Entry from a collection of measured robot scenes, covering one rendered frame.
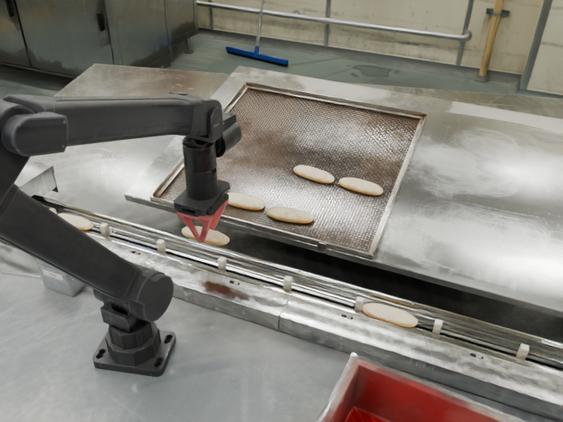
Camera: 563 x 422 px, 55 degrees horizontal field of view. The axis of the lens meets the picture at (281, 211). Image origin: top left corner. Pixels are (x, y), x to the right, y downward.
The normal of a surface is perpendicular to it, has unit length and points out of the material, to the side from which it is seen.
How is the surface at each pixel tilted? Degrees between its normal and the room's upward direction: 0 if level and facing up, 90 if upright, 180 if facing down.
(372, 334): 0
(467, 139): 10
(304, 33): 90
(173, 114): 85
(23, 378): 0
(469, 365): 0
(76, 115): 88
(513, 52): 90
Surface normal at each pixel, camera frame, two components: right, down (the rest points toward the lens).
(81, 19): -0.40, 0.52
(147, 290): 0.89, 0.27
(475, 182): -0.05, -0.72
